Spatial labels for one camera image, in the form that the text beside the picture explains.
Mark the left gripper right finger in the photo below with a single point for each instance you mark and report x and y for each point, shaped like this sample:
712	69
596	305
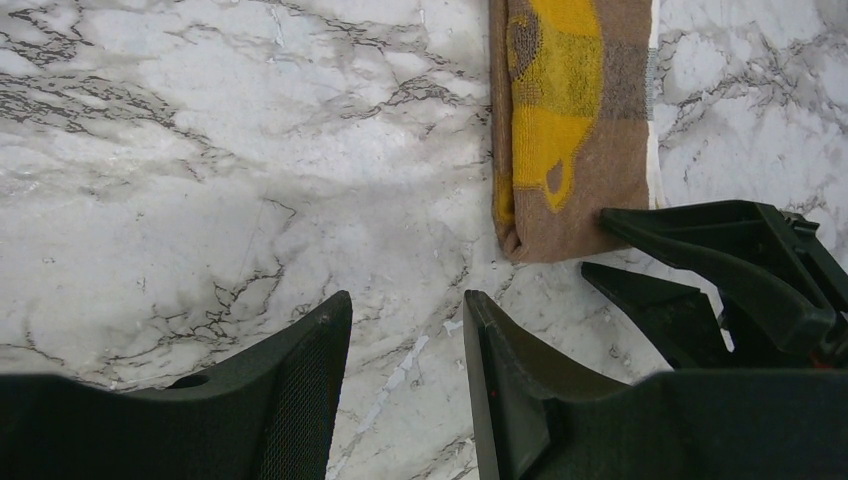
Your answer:
537	414

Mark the yellow brown towel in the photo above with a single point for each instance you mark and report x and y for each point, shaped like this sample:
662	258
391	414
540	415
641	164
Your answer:
572	129

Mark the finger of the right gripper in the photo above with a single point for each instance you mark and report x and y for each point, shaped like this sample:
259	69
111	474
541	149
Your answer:
766	262
677	319

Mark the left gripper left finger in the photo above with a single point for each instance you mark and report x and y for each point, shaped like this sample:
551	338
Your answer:
267	412

